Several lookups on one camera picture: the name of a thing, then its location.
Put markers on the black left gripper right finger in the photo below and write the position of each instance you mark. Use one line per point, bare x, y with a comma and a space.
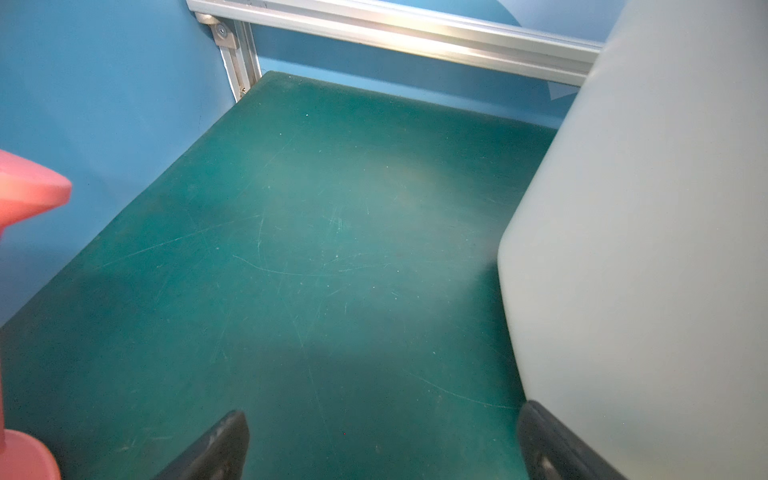
550, 450

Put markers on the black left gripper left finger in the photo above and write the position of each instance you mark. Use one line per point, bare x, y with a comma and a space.
220, 453

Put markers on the white plastic trash bin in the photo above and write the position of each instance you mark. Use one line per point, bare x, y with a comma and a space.
634, 270

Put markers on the pink plastic watering can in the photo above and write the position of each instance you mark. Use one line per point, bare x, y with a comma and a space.
27, 190

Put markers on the aluminium rear frame rail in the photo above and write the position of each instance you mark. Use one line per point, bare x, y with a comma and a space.
390, 26

